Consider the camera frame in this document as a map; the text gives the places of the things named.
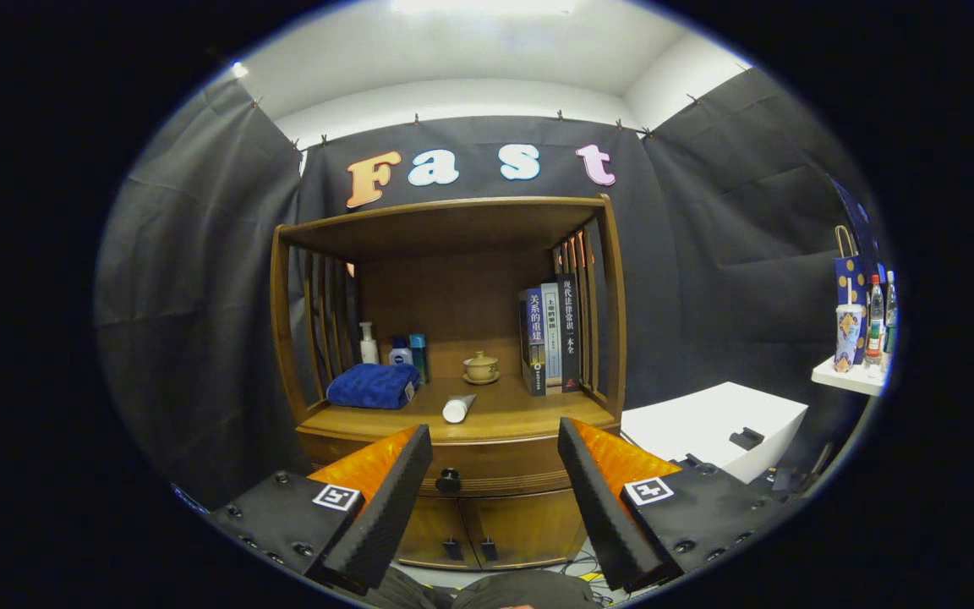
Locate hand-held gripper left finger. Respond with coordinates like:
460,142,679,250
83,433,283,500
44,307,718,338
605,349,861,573
210,423,435,595

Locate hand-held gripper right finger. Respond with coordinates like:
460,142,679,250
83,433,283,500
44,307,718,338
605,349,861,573
557,416,780,593

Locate wooden drawer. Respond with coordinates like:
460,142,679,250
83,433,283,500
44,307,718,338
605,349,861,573
299,430,619,500

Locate wooden cabinet door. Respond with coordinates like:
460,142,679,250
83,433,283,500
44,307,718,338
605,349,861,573
397,497,478,569
460,489,587,569

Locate wooden countertop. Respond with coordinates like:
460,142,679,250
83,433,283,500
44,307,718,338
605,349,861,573
297,372,619,442

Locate wooden cabinet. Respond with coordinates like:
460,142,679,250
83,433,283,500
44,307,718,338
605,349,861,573
270,195,628,572

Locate person's grey trousers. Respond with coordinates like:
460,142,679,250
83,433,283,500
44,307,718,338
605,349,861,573
369,565,598,609

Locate white box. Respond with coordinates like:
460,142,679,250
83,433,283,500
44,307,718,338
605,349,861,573
622,382,809,485

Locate blue towel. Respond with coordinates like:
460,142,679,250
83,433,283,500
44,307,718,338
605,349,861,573
326,363,421,410

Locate beige lidded teacup with saucer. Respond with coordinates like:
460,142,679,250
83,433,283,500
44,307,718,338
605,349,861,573
462,351,501,386

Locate black spine book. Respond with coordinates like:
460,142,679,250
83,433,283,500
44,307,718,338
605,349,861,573
556,272,583,393

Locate pale spine book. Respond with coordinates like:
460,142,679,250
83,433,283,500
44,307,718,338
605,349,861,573
540,283,564,390

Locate blue spine book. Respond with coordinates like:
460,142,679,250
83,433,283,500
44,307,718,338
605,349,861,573
519,288,549,397

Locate black backdrop cloth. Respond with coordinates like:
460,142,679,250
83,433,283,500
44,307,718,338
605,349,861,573
96,68,894,508

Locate white shelf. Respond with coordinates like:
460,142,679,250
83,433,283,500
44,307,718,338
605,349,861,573
811,355,887,397

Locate clear bottle with green label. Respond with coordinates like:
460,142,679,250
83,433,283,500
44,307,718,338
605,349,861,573
883,271,899,360

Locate dark blue paper bag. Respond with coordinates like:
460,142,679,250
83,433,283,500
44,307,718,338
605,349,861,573
829,176,884,280

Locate tangled floor cables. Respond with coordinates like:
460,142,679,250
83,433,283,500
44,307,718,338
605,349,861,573
567,546,615,606

